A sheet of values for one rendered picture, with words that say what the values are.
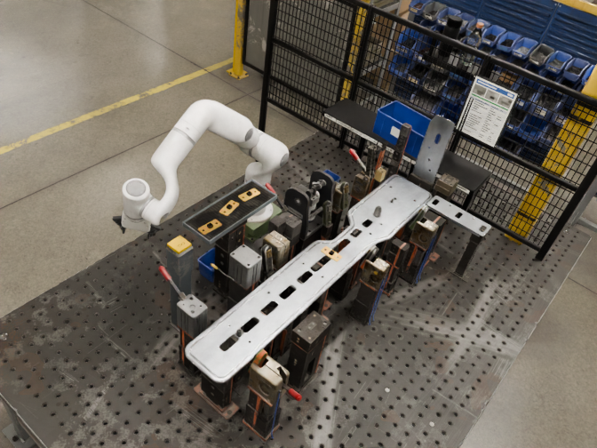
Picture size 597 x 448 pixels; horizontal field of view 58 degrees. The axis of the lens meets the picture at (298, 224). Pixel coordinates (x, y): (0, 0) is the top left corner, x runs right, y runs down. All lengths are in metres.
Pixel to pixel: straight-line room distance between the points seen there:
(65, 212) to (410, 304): 2.35
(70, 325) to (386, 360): 1.25
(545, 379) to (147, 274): 2.27
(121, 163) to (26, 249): 0.98
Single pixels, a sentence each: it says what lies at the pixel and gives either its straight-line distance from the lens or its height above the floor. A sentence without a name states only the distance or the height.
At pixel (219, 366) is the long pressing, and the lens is 1.81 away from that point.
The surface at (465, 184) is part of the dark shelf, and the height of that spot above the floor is 1.03.
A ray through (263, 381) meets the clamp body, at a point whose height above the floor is 1.04.
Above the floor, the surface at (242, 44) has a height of 0.32.
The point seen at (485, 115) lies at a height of 1.29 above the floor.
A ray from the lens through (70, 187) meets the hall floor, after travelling 4.04.
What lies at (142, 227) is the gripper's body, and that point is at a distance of 1.98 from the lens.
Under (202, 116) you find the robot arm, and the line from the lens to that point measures 1.87.
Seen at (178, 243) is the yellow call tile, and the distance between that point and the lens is 1.93.
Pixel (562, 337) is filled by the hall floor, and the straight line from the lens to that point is 3.75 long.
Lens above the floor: 2.54
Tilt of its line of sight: 43 degrees down
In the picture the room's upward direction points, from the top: 10 degrees clockwise
